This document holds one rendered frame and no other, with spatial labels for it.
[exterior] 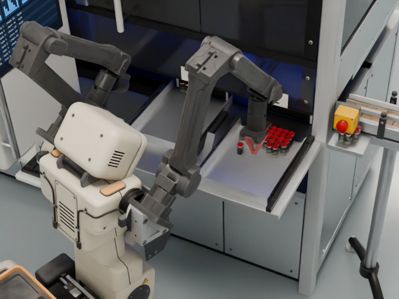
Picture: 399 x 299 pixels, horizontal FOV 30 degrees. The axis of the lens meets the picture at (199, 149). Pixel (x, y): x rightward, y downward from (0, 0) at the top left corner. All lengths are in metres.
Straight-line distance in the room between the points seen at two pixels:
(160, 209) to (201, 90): 0.36
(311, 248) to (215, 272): 0.52
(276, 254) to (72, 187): 1.37
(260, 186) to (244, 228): 0.69
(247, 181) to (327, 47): 0.52
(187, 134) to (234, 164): 0.71
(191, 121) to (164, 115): 0.94
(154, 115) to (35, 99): 0.44
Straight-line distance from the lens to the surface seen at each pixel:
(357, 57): 2.81
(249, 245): 3.24
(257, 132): 2.26
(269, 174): 2.55
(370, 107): 2.79
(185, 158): 1.94
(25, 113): 2.78
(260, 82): 2.10
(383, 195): 2.96
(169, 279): 3.38
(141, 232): 1.98
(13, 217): 3.78
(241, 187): 2.50
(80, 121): 2.03
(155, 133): 2.73
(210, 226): 3.27
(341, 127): 2.57
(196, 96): 1.82
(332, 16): 2.39
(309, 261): 3.15
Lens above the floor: 2.62
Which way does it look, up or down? 41 degrees down
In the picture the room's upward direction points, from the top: 3 degrees counter-clockwise
